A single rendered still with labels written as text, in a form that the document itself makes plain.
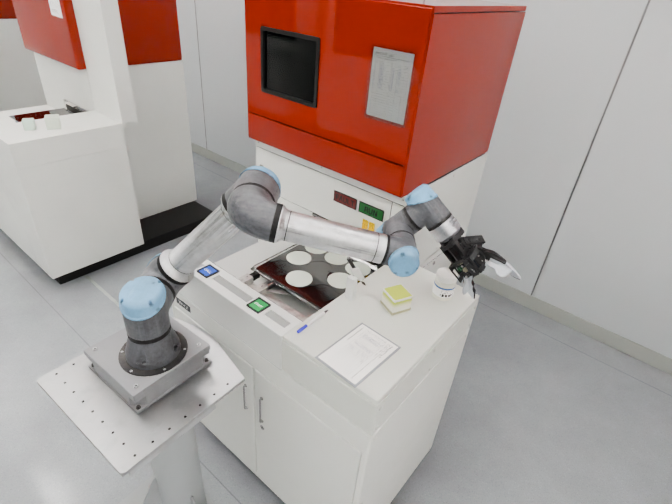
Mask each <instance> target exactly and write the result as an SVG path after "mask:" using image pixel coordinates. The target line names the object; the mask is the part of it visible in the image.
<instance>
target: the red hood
mask: <svg viewBox="0 0 672 504"><path fill-rule="evenodd" d="M244 1H245V35H246V69H247V104H248V136H249V138H252V139H254V140H257V141H259V142H262V143H264V144H267V145H269V146H272V147H274V148H277V149H280V150H282V151H285V152H287V153H290V154H292V155H295V156H297V157H300V158H302V159H305V160H307V161H310V162H312V163H315V164H317V165H320V166H322V167H325V168H327V169H330V170H332V171H335V172H337V173H340V174H342V175H345V176H347V177H350V178H352V179H355V180H357V181H360V182H362V183H365V184H367V185H370V186H372V187H375V188H377V189H380V190H382V191H385V192H387V193H390V194H392V195H395V196H397V197H400V198H402V197H404V196H406V195H408V194H409V193H411V192H412V191H413V190H414V189H416V188H417V187H419V186H420V185H422V184H428V183H430V182H432V181H434V180H436V179H438V178H439V177H441V176H443V175H445V174H447V173H449V172H451V171H452V170H454V169H456V168H458V167H460V166H462V165H463V164H465V163H467V162H469V161H471V160H473V159H475V158H476V157H478V156H480V155H482V154H484V153H486V152H488V149H489V145H490V141H491V138H492V134H493V130H494V127H495V123H496V119H497V116H498V112H499V108H500V105H501V101H502V98H503V94H504V90H505V87H506V83H507V79H508V76H509V72H510V68H511V65H512V61H513V57H514V54H515V50H516V46H517V43H518V39H519V35H520V32H521V28H522V24H523V21H524V17H525V13H526V12H524V11H526V7H527V6H524V5H516V4H507V3H499V2H490V1H482V0H244Z"/></svg>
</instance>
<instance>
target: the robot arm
mask: <svg viewBox="0 0 672 504"><path fill-rule="evenodd" d="M280 195H281V184H280V181H279V179H278V177H277V176H276V174H275V173H274V172H272V171H271V170H270V169H268V168H266V167H263V166H251V167H249V168H247V169H245V170H244V171H243V172H242V173H241V174H240V176H239V179H238V180H237V181H236V182H235V183H234V184H233V185H232V186H231V187H230V188H229V189H228V190H227V191H226V192H225V193H224V194H223V195H222V196H221V205H219V206H218V207H217V208H216V209H215V210H214V211H213V212H212V213H211V214H210V215H209V216H208V217H207V218H206V219H205V220H204V221H203V222H201V223H200V224H199V225H198V226H197V227H196V228H195V229H194V230H193V231H192V232H191V233H190V234H189V235H188V236H187V237H186V238H185V239H184V240H182V241H181V242H180V243H179V244H178V245H177V246H176V247H175V248H174V249H167V250H164V251H163V252H162V253H159V254H157V255H156V256H155V257H153V258H152V259H151V260H150V261H149V263H148V265H147V267H146V269H145V270H144V271H143V273H142V274H141V276H140V277H137V278H135V279H134V281H129V282H127V283H126V284H125V285H124V286H123V287H122V289H121V291H120V293H119V308H120V311H121V313H122V316H123V320H124V324H125V328H126V332H127V336H128V337H127V342H126V347H125V357H126V360H127V363H128V364H129V365H130V366H132V367H133V368H136V369H139V370H154V369H158V368H161V367H164V366H166V365H168V364H169V363H171V362H172V361H173V360H174V359H175V358H176V357H177V356H178V354H179V353H180V350H181V344H180V339H179V337H178V335H177V334H176V332H175V331H174V330H173V328H172V327H171V323H170V317H169V310H170V308H171V306H172V304H173V302H174V300H175V298H176V296H177V294H178V293H179V291H180V290H181V289H182V288H183V287H184V286H185V285H186V284H188V283H189V282H190V281H191V280H192V279H193V278H194V275H195V269H197V268H198V267H199V266H200V265H201V264H202V263H203V262H205V261H206V260H207V259H208V258H209V257H210V256H211V255H212V254H214V253H215V252H216V251H217V250H218V249H219V248H220V247H221V246H223V245H224V244H225V243H226V242H227V241H228V240H229V239H230V238H232V237H233V236H234V235H235V234H236V233H237V232H238V231H239V230H241V231H242V232H244V233H246V234H248V235H250V236H252V237H255V238H257V239H260V240H264V241H267V242H272V243H277V242H279V241H286V242H290V243H294V244H298V245H303V246H307V247H311V248H315V249H319V250H324V251H328V252H332V253H336V254H340V255H345V256H349V257H353V258H357V259H361V260H366V261H370V262H374V263H378V264H383V265H387V266H389V268H390V270H391V272H392V273H393V274H395V275H396V276H399V277H408V276H411V275H412V274H414V273H415V272H416V271H417V270H418V268H419V265H420V260H419V251H418V249H417V245H416V241H415V237H414V234H416V233H417V232H418V231H420V230H421V229H422V228H423V227H426V228H427V230H428V231H429V232H430V234H431V235H432V236H433V237H434V239H435V240H436V241H437V242H438V243H440V245H441V247H440V249H441V251H442V252H443V253H444V254H445V256H446V257H447V258H448V259H449V261H450V262H451V265H450V266H449V269H450V271H451V272H452V273H453V274H454V276H455V277H456V278H457V279H458V281H459V282H460V283H461V282H462V280H463V283H464V285H463V289H462V293H463V295H465V294H466V293H467V292H468V293H469V295H470V296H471V297H472V298H473V299H475V293H476V290H475V288H474V284H475V283H474V281H473V278H474V277H475V276H477V275H479V273H482V271H484V270H485V268H486V266H485V263H486V262H485V259H486V260H488V262H487V263H486V264H487V265H488V266H489V267H491V268H493V269H494V270H495V272H496V274H497V275H498V276H499V277H502V278H504V277H506V276H507V275H508V274H510V275H511V276H512V277H514V278H516V279H518V280H520V279H521V277H520V275H519V274H518V273H517V271H516V270H515V269H514V268H513V267H512V266H511V265H510V264H509V263H508V262H507V261H506V260H505V259H504V258H503V257H502V256H501V255H499V254H498V253H497V252H495V251H493V250H490V249H486V248H484V247H482V245H483V244H484V243H486V242H485V240H484V238H483V236H482V235H475V236H465V237H461V236H462V235H463V234H464V232H465V231H464V230H463V228H462V227H460V226H461V225H460V224H459V222H458V221H457V219H456V218H455V217H454V216H453V215H452V213H451V212H450V211H449V210H448V208H447V207H446V206H445V204H444V203H443V202H442V201H441V199H440V198H439V197H438V194H436V193H435V192H434V191H433V190H432V188H431V187H430V186H429V185H428V184H422V185H420V186H419V187H417V188H416V189H414V190H413V191H412V192H411V193H409V194H408V195H407V196H406V197H405V202H406V204H407V205H406V206H405V207H404V208H403V209H401V210H400V211H399V212H398V213H396V214H395V215H394V216H392V217H391V218H390V219H388V220H386V221H384V222H383V224H382V225H381V226H379V227H378V228H377V229H376V232H375V231H371V230H367V229H363V228H359V227H355V226H351V225H347V224H343V223H339V222H335V221H331V220H326V219H322V218H318V217H314V216H310V215H306V214H302V213H298V212H294V211H290V210H288V209H287V208H286V206H285V205H284V204H280V203H277V202H278V199H279V198H280ZM456 268H457V269H458V270H457V269H456ZM454 269H455V270H456V271H457V273H458V274H459V275H460V277H459V278H458V277H457V275H456V274H455V273H454V272H453V270H454Z"/></svg>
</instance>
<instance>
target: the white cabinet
mask: <svg viewBox="0 0 672 504"><path fill-rule="evenodd" d="M172 308H173V314H174V318H176V319H179V320H182V321H184V322H187V323H190V324H192V325H195V326H197V327H200V328H202V329H203V330H205V331H206V332H208V333H209V334H210V335H212V336H213V337H214V338H215V340H216V341H217V342H218V344H219V345H220V346H221V348H222V349H223V350H224V352H225V353H226V354H227V356H228V357H229V358H230V359H231V361H232V362H233V363H234V365H235V366H236V367H237V369H238V370H239V371H240V373H241V374H242V375H243V377H244V378H245V381H244V382H243V383H242V384H240V385H239V386H238V387H237V388H235V389H234V390H233V391H231V392H230V393H229V394H228V395H226V396H225V397H224V398H223V399H221V400H220V401H219V402H218V403H216V409H215V410H213V411H212V412H211V413H210V414H208V415H207V416H206V417H205V418H203V419H202V420H201V422H202V423H203V424H204V425H205V426H206V427H207V428H208V429H209V430H210V431H211V432H212V433H213V434H214V435H215V436H216V437H217V438H218V439H219V440H220V441H221V442H222V443H223V444H224V445H225V446H226V447H227V448H229V449H230V450H231V451H232V452H233V453H234V454H235V455H236V456H237V457H238V458H239V459H240V460H241V461H242V462H243V463H244V464H245V465H246V466H247V467H248V468H249V469H250V470H251V471H252V472H253V473H254V474H255V475H256V476H258V477H259V478H260V479H261V480H262V481H263V482H264V483H265V484H266V485H267V486H268V487H269V488H270V489H271V490H272V491H273V492H274V493H275V494H276V495H277V496H278V497H279V498H280V499H281V500H282V501H283V502H284V503H285V504H390V503H391V502H392V500H393V499H394V497H395V496H396V495H397V493H398V492H399V491H400V489H401V488H402V487H403V485H404V484H405V483H406V481H407V480H408V478H409V477H410V476H411V474H412V473H413V472H414V470H415V469H416V468H417V466H418V465H419V463H420V462H421V461H422V459H423V458H424V457H425V455H426V454H427V453H428V451H429V450H430V449H431V447H432V444H433V441H434V437H435V434H436V431H437V428H438V425H439V422H440V419H441V416H442V413H443V410H444V406H445V403H446V400H447V397H448V394H449V391H450V388H451V385H452V382H453V378H454V375H455V372H456V369H457V366H458V363H459V360H460V357H461V354H462V351H463V347H464V344H465V341H466V338H467V335H468V332H469V329H470V328H468V329H467V330H466V331H465V332H464V334H463V335H462V336H461V337H460V338H459V339H458V340H457V341H456V343H455V344H454V345H453V346H452V347H451V348H450V349H449V350H448V352H447V353H446V354H445V355H444V356H443V357H442V358H441V359H440V360H439V362H438V363H437V364H436V365H435V366H434V367H433V368H432V369H431V371H430V372H429V373H428V374H427V375H426V376H425V377H424V378H423V380H422V381H421V382H420V383H419V384H418V385H417V386H416V387H415V388H414V390H413V391H412V392H411V393H410V394H409V395H408V396H407V397H406V399H405V400H404V401H403V402H402V403H401V404H400V405H399V406H398V407H397V409H396V410H395V411H394V412H393V413H392V414H391V415H390V416H389V418H388V419H387V420H386V421H385V422H384V423H383V424H382V425H381V427H380V428H379V429H378V430H377V431H376V432H375V433H374V434H373V435H372V436H369V435H368V434H367V433H365V432H364V431H363V430H361V429H360V428H359V427H357V426H356V425H355V424H354V423H352V422H351V421H350V420H348V419H347V418H346V417H344V416H343V415H342V414H340V413H339V412H338V411H336V410H335V409H334V408H332V407H331V406H330V405H328V404H327V403H326V402H324V401H323V400H322V399H320V398H319V397H318V396H316V395H315V394H314V393H312V392H311V391H310V390H308V389H307V388H306V387H304V386H303V385H302V384H300V383H299V382H298V381H296V380H295V379H294V378H292V377H291V376H290V375H288V374H287V373H286V372H284V371H283V370H279V369H278V368H277V367H275V366H274V365H273V364H271V363H270V362H269V361H267V360H266V359H265V358H263V357H262V356H261V355H259V354H258V353H257V352H256V351H254V350H253V349H252V348H250V347H249V346H248V345H246V344H245V343H244V342H242V341H241V340H240V339H238V338H237V337H236V336H234V335H233V334H232V333H230V332H229V331H228V330H226V329H225V328H224V327H223V326H221V325H220V324H219V323H217V322H216V321H215V320H213V319H212V318H211V317H209V316H208V315H207V314H205V313H204V312H203V311H201V310H200V309H199V308H197V307H196V306H195V305H193V304H192V303H191V302H189V301H188V300H187V299H186V298H184V297H183V296H182V295H180V294H179V293H178V294H177V296H176V298H175V300H174V302H173V304H172Z"/></svg>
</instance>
